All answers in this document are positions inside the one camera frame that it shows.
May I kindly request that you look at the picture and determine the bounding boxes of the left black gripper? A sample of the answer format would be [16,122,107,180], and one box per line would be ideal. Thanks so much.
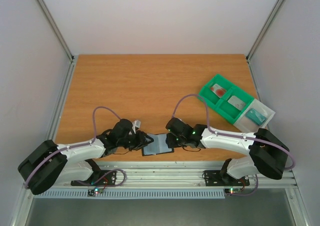
[118,130,154,152]

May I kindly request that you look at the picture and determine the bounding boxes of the black leather card holder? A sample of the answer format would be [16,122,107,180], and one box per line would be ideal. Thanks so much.
[141,133,175,157]

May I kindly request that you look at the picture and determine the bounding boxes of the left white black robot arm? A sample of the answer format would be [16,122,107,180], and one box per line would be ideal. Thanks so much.
[17,118,154,195]

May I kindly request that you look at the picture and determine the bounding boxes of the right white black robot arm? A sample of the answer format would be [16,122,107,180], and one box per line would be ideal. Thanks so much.
[166,117,290,184]

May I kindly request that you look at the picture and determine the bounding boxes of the red white card in tray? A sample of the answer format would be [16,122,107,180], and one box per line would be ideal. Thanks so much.
[210,83,227,98]

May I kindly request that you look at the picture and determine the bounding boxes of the grey card in tray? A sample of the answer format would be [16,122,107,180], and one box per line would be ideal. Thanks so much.
[227,95,246,111]

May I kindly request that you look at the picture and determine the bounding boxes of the teal card in bin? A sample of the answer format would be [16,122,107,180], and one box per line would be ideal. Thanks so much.
[245,108,267,126]

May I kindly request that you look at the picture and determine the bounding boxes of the green plastic sorting tray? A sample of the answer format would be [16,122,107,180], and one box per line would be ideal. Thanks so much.
[199,74,254,125]

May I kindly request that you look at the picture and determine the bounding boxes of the left controller board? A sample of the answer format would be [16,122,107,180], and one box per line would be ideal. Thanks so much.
[87,188,104,197]

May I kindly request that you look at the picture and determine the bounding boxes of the controller board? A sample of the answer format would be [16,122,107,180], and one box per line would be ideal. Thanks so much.
[87,188,104,197]
[224,187,243,195]

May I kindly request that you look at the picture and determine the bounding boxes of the right controller board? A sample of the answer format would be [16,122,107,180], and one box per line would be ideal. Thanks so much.
[224,187,243,195]

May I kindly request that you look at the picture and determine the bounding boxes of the clear plastic bin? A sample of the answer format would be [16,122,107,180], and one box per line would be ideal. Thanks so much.
[233,99,275,133]

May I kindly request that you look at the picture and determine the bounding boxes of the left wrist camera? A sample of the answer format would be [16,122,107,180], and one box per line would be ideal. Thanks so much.
[132,120,141,133]

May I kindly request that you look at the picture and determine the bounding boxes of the grey slotted cable duct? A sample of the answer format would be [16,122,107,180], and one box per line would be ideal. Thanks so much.
[35,188,225,200]

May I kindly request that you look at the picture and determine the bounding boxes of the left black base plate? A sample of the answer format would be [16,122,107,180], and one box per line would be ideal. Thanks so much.
[70,170,117,187]

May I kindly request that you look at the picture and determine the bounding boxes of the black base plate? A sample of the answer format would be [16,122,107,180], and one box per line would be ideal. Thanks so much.
[202,170,250,187]
[70,170,117,187]

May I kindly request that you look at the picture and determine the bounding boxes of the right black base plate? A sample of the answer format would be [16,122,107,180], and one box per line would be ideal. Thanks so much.
[202,170,250,187]

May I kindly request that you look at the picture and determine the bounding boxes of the left aluminium corner post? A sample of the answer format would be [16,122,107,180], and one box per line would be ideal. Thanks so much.
[28,0,76,63]

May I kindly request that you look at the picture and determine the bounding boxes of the aluminium corner post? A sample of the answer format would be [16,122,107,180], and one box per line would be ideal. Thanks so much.
[245,0,293,63]
[28,0,76,63]

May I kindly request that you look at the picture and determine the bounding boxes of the right aluminium corner post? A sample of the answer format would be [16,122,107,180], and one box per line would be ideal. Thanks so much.
[245,0,293,63]

